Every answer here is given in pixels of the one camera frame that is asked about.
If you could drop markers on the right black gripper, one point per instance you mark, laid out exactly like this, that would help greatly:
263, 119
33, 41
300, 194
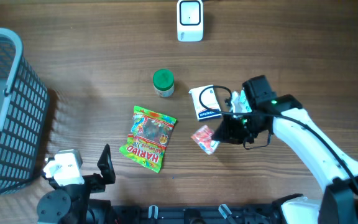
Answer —
225, 127

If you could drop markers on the green lid jar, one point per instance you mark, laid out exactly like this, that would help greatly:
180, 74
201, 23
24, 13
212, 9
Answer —
163, 82

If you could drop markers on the small red snack packet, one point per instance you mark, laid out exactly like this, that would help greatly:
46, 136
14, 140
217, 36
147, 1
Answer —
203, 138

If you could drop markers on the Haribo gummy candy bag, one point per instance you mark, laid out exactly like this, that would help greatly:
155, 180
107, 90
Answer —
148, 138

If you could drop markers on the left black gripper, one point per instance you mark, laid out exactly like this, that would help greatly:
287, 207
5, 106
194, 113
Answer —
98, 184

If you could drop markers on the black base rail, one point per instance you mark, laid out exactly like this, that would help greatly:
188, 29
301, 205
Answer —
247, 214

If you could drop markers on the white blue plaster box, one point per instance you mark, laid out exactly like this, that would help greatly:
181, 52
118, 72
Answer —
208, 97

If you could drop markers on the white barcode scanner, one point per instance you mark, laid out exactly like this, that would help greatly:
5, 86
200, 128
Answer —
190, 20

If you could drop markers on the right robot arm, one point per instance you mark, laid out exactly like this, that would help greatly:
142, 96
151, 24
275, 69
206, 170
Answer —
335, 171

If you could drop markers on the grey plastic mesh basket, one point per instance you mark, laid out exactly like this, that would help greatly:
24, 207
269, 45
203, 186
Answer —
24, 104

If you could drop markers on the teal tissue pack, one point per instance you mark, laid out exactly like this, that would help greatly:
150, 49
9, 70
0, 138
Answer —
242, 102

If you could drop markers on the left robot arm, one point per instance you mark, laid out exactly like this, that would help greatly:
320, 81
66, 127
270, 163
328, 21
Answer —
69, 201

